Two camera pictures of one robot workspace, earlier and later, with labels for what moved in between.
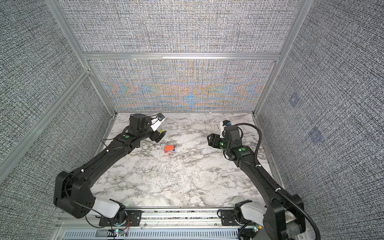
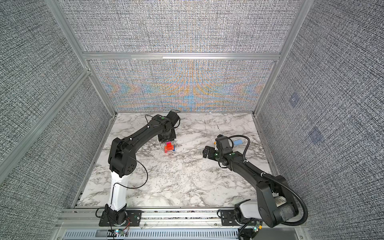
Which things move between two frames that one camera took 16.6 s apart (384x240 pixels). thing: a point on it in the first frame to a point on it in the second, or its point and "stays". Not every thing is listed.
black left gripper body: [153, 135] to [168, 137]
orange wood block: [169, 147] stays
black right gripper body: [219, 142] to [214, 154]
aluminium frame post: [300, 16] stays
